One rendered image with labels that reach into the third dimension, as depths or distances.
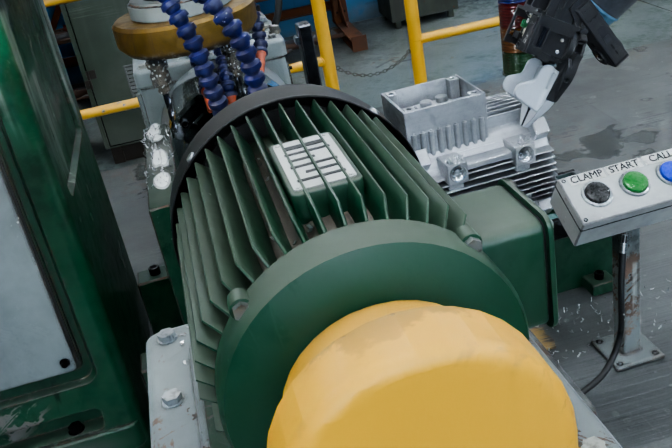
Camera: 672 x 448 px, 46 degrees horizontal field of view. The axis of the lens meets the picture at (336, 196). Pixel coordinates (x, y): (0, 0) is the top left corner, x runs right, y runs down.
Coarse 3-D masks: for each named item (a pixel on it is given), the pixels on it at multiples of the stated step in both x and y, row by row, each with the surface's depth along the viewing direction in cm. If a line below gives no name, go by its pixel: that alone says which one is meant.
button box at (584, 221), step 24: (600, 168) 97; (624, 168) 97; (648, 168) 97; (576, 192) 95; (624, 192) 95; (648, 192) 95; (576, 216) 94; (600, 216) 93; (624, 216) 94; (648, 216) 96; (576, 240) 95
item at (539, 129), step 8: (536, 120) 111; (544, 120) 111; (528, 128) 113; (536, 128) 111; (544, 128) 111; (536, 136) 111; (544, 136) 112; (416, 152) 108; (424, 152) 108; (424, 160) 108; (424, 168) 109; (544, 200) 116; (544, 208) 116; (552, 208) 116
